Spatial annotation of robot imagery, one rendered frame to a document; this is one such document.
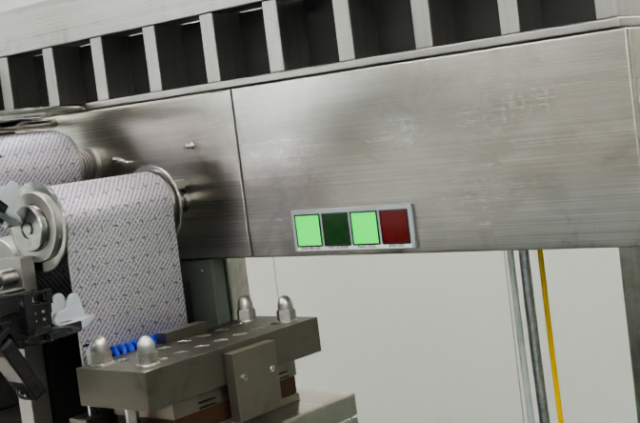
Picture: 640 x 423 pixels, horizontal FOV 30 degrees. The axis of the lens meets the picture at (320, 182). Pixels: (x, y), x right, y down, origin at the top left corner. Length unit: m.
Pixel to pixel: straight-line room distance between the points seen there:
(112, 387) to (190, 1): 0.71
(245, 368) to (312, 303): 3.26
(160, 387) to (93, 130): 0.71
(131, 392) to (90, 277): 0.24
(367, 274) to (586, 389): 1.04
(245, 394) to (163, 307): 0.26
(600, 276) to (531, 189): 2.64
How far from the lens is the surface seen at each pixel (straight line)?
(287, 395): 2.04
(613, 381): 4.45
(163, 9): 2.21
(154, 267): 2.07
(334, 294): 5.08
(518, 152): 1.75
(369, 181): 1.91
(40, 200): 1.97
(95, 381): 1.89
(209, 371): 1.89
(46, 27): 2.47
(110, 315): 2.01
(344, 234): 1.95
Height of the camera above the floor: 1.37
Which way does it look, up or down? 3 degrees down
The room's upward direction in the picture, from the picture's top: 7 degrees counter-clockwise
